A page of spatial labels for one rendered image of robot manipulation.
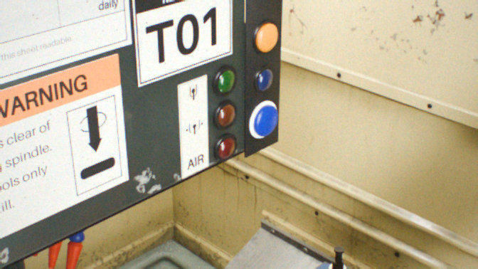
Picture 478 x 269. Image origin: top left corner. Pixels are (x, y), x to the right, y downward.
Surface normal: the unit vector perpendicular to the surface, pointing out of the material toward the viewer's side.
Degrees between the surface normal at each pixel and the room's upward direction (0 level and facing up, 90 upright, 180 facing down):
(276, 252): 24
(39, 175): 90
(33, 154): 90
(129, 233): 90
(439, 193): 90
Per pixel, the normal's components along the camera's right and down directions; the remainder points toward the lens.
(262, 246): -0.29, -0.68
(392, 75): -0.71, 0.33
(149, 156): 0.70, 0.33
